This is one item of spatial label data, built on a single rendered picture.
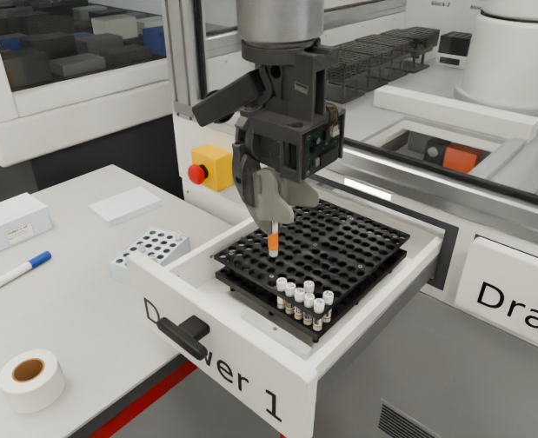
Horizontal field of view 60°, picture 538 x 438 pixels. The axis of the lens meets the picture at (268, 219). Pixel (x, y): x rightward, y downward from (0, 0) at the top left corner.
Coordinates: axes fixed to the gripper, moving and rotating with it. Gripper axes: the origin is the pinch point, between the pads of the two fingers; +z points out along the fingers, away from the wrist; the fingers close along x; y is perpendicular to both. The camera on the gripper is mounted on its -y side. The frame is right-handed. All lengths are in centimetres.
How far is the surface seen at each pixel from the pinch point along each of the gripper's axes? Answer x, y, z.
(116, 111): 29, -80, 14
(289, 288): -0.7, 3.7, 8.1
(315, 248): 9.4, 0.2, 9.6
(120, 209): 7, -48, 22
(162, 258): 1.3, -26.0, 19.7
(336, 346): -3.0, 12.2, 9.8
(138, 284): -11.0, -12.7, 9.7
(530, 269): 21.1, 24.2, 8.1
